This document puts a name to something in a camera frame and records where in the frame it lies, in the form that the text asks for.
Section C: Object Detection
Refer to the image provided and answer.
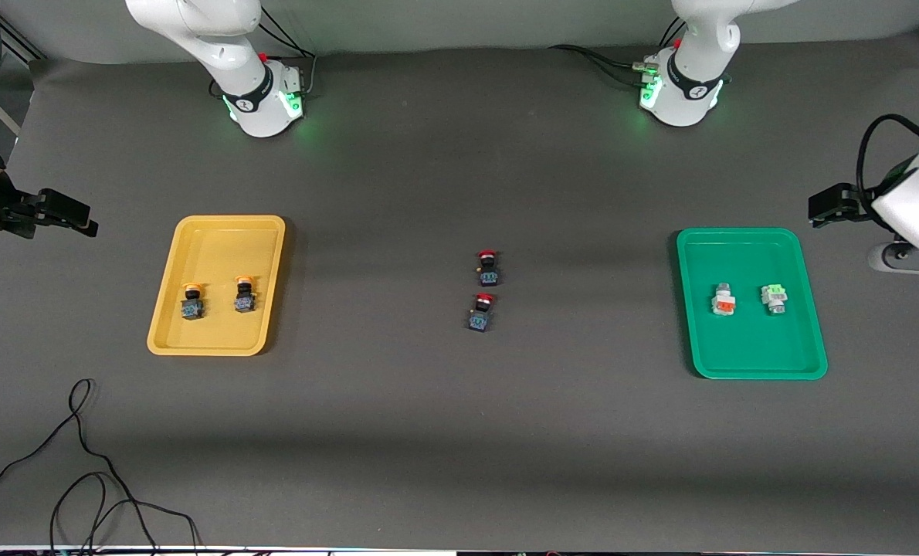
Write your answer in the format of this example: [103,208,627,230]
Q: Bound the yellow plastic tray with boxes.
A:
[147,215,287,358]

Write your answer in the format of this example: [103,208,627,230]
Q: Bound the green plastic tray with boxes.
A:
[676,227,829,381]

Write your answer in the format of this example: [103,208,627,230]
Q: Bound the dark grey table mat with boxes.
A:
[0,27,919,551]

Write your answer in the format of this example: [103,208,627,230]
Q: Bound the thin black loose cable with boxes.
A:
[0,378,202,556]

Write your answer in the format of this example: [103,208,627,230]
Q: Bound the black left arm base cables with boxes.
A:
[548,19,688,87]

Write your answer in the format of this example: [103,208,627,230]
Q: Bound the black arm base cables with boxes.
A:
[548,19,688,87]
[257,4,318,100]

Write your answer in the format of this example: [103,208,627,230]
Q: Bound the black right arm base cables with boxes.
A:
[257,4,318,100]

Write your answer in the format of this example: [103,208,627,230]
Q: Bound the red push button switch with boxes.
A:
[467,293,497,333]
[475,249,503,288]

